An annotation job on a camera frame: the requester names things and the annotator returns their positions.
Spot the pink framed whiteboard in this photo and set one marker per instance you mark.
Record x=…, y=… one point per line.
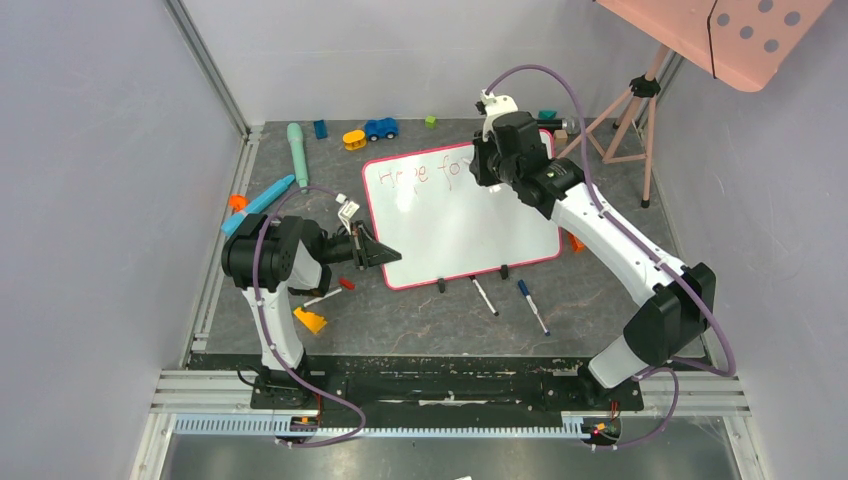
x=427, y=206

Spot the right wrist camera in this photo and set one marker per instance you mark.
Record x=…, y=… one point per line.
x=493, y=106

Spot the black cylinder tube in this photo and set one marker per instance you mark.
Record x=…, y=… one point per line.
x=551, y=124

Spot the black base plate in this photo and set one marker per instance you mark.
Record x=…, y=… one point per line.
x=447, y=391

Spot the pink perforated panel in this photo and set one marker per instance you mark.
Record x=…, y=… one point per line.
x=742, y=43

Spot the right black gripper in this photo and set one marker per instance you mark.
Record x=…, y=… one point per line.
x=482, y=168

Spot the yellow toy ring block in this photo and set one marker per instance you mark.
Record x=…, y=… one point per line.
x=354, y=140

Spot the blue whiteboard marker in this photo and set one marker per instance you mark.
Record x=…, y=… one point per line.
x=533, y=307

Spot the large blue toy crayon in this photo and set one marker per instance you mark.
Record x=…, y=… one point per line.
x=258, y=204

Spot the yellow orange plastic block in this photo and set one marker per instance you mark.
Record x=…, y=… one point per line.
x=315, y=323

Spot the white slotted cable duct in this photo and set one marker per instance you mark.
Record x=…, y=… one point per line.
x=289, y=426

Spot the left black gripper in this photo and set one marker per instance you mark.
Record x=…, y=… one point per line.
x=367, y=251

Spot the orange semicircle toy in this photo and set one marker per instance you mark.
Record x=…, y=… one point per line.
x=576, y=245

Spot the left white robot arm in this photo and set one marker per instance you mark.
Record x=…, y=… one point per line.
x=269, y=261

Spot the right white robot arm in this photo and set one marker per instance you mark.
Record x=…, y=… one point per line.
x=674, y=300

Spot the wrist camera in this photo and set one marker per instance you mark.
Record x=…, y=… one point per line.
x=347, y=210
x=493, y=106

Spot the large mint toy crayon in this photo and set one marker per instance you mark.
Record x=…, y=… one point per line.
x=295, y=138

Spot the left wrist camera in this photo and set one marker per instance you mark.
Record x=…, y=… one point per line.
x=347, y=210

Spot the small orange toy piece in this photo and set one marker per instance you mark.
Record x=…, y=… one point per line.
x=238, y=203

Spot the red marker cap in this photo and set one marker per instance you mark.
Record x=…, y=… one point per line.
x=346, y=284

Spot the blue toy car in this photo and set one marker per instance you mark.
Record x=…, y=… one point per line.
x=385, y=128

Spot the dark blue small block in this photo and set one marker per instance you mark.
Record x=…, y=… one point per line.
x=320, y=129

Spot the green whiteboard marker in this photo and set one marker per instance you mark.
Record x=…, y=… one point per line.
x=306, y=305

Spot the black whiteboard marker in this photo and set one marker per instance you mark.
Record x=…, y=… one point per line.
x=484, y=296

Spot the wooden small block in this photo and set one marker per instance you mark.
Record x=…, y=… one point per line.
x=561, y=138

